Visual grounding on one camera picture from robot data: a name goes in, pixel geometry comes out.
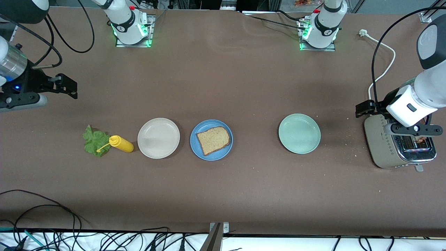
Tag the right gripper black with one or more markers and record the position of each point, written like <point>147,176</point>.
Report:
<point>33,82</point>

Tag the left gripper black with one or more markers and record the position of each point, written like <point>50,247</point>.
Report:
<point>389,97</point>

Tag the green lettuce leaf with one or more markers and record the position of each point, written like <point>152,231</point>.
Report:
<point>94,143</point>

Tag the brown bread slice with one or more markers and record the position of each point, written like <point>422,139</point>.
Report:
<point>421,140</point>
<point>212,140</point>

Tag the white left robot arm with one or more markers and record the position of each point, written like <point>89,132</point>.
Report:
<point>324,28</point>

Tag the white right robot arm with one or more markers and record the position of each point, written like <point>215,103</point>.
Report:
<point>127,24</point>

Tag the pale green round plate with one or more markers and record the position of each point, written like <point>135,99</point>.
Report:
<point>299,133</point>

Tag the beige round plate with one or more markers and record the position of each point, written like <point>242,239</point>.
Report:
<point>158,138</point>

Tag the blue round plate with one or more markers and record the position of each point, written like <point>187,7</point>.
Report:
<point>198,150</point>

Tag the beige chrome toaster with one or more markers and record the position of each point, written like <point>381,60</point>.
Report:
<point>378,143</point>

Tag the yellow mustard squeeze bottle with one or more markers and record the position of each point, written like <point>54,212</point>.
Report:
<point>122,143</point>

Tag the orange snack packet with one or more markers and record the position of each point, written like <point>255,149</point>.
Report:
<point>306,2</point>

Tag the aluminium frame profile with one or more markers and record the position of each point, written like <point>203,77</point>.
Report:
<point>425,16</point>
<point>14,34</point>

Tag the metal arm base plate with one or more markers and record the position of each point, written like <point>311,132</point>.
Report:
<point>134,45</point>
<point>315,49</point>

